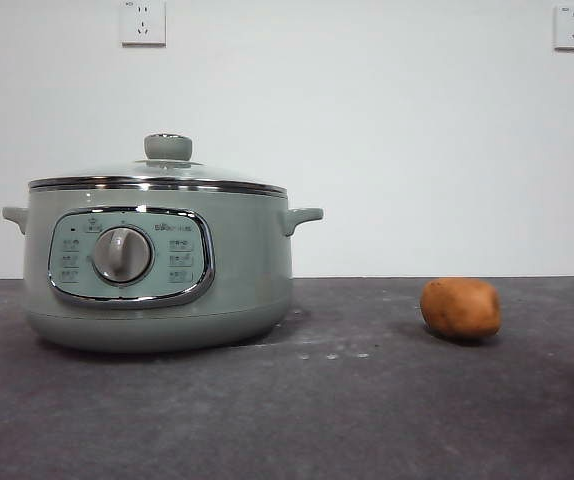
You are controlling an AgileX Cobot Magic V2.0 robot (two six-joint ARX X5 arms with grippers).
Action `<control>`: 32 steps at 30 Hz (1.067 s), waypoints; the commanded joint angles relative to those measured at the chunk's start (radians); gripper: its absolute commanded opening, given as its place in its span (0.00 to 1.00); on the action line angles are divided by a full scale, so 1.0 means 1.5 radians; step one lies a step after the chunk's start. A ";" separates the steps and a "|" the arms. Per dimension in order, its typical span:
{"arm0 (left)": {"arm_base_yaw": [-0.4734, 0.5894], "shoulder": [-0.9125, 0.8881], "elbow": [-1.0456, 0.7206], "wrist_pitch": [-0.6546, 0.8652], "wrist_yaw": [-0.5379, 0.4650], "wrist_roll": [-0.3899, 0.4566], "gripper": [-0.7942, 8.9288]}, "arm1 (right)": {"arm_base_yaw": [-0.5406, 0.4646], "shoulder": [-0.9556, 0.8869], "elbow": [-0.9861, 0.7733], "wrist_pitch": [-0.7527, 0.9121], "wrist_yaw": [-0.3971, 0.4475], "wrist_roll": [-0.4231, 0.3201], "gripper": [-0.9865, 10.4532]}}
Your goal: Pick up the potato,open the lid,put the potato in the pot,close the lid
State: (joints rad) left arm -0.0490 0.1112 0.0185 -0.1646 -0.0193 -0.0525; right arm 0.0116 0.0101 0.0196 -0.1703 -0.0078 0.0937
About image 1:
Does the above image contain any glass lid with green knob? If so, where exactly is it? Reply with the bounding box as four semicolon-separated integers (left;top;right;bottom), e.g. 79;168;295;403
28;132;288;195

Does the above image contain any brown potato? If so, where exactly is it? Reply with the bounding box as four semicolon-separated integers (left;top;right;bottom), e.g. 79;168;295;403
419;278;502;344

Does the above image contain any pale green electric pot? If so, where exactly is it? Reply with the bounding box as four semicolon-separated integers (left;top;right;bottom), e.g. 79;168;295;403
1;187;325;355

